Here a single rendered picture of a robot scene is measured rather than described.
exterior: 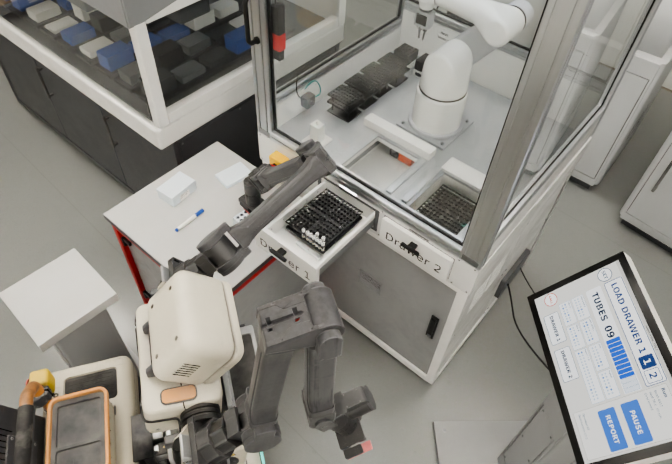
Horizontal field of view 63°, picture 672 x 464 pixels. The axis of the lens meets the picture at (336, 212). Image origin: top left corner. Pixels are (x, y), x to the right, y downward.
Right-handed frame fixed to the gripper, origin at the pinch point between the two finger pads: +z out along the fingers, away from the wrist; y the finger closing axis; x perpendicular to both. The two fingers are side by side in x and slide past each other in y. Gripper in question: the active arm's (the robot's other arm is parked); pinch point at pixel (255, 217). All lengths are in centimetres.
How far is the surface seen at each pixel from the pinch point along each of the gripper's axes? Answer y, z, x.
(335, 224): -28.4, -9.0, -13.4
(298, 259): -30.9, -10.2, 7.1
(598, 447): -129, -21, 0
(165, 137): 56, -4, 0
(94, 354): 14, 34, 69
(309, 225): -21.9, -8.4, -6.9
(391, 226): -44, -11, -26
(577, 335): -111, -24, -23
